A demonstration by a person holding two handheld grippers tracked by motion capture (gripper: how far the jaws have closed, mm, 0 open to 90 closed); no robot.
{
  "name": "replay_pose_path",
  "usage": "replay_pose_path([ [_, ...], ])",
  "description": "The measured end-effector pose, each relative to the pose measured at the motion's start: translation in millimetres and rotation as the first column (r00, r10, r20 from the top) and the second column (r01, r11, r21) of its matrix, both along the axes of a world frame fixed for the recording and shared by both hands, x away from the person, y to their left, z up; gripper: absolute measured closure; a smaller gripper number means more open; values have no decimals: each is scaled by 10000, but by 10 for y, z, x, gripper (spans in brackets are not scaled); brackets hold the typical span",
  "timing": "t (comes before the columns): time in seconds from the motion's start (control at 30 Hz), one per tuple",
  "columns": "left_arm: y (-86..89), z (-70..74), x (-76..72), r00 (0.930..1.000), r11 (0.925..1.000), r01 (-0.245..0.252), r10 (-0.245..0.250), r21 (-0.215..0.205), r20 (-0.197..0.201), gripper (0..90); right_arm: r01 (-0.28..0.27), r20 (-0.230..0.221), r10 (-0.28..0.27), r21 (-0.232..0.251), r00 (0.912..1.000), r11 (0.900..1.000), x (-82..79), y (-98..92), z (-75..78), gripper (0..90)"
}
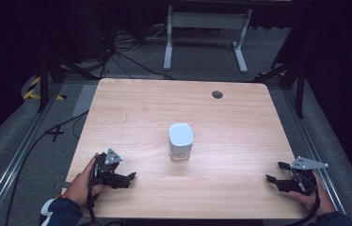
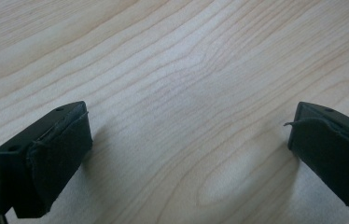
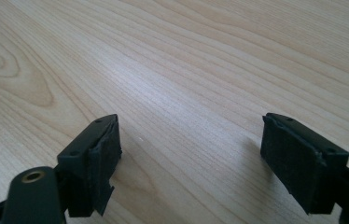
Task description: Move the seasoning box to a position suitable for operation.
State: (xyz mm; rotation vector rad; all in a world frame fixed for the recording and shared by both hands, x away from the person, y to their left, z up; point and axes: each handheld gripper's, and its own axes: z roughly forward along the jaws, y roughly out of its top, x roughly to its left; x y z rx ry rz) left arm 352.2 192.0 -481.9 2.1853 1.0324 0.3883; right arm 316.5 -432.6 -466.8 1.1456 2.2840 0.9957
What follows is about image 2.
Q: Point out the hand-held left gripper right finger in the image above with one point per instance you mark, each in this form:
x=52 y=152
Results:
x=334 y=149

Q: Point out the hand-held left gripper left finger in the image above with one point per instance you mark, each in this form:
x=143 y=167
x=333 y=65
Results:
x=48 y=158

